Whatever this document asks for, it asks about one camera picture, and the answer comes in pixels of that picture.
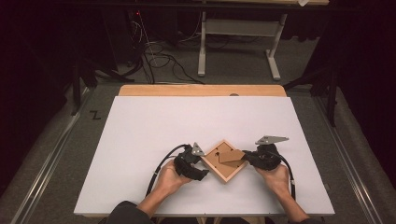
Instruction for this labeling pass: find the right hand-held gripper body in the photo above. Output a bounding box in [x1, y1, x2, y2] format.
[252, 134, 290, 172]

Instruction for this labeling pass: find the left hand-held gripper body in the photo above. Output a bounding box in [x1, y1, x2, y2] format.
[173, 142, 206, 175]

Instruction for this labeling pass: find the wooden picture frame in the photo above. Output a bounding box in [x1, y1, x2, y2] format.
[200, 138, 249, 185]

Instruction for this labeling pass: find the person's left hand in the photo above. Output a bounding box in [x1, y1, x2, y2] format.
[154, 159, 192, 198]

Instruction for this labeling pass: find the person's right hand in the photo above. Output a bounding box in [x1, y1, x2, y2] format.
[255, 163, 292, 196]

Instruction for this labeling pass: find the white board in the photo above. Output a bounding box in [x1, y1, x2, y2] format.
[73, 95, 336, 217]

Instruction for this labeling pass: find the wooden table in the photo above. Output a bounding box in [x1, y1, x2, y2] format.
[81, 84, 326, 224]

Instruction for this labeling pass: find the dark sleeve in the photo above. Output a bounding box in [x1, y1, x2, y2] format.
[104, 200, 155, 224]

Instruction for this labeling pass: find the black stand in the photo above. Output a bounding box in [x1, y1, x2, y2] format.
[282, 66, 340, 128]
[70, 56, 135, 117]

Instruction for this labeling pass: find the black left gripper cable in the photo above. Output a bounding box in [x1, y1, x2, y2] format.
[145, 143, 191, 198]

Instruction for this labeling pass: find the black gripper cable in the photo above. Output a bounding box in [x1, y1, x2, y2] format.
[273, 151, 297, 201]
[145, 143, 191, 198]

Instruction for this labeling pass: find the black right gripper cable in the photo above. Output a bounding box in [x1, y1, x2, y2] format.
[273, 151, 297, 201]

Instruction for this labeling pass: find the metal floor rail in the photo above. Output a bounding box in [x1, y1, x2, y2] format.
[10, 88, 95, 224]
[312, 95, 387, 224]

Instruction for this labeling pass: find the black floor cable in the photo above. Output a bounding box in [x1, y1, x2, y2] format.
[141, 51, 206, 86]

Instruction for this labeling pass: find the white metal desk frame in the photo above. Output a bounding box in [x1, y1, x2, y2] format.
[192, 0, 331, 81]

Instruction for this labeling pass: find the white floor cable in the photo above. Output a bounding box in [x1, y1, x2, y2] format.
[135, 12, 159, 68]

